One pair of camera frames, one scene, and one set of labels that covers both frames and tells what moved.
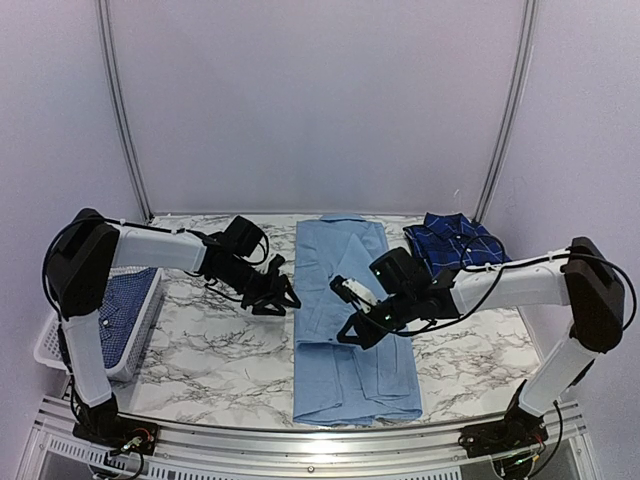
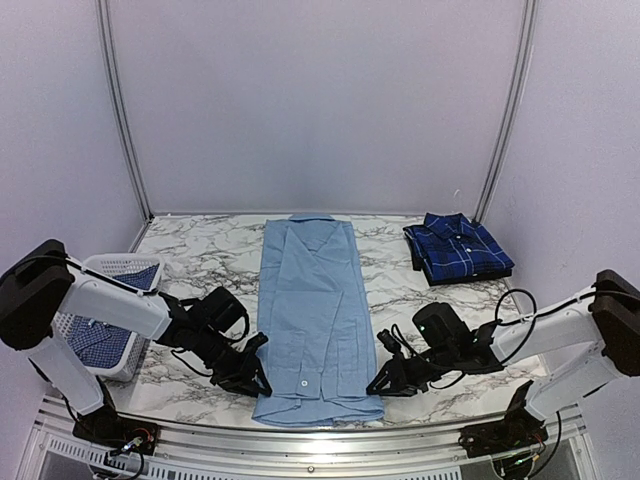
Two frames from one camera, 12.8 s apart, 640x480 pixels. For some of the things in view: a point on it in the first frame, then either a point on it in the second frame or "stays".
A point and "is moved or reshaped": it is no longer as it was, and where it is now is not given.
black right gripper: x=367 y=337 to x=398 y=375
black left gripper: x=267 y=296 to x=235 y=379
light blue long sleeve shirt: x=336 y=383 is moved or reshaped
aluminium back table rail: x=219 y=214 stays
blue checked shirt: x=122 y=306 stays
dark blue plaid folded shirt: x=450 y=241 stays
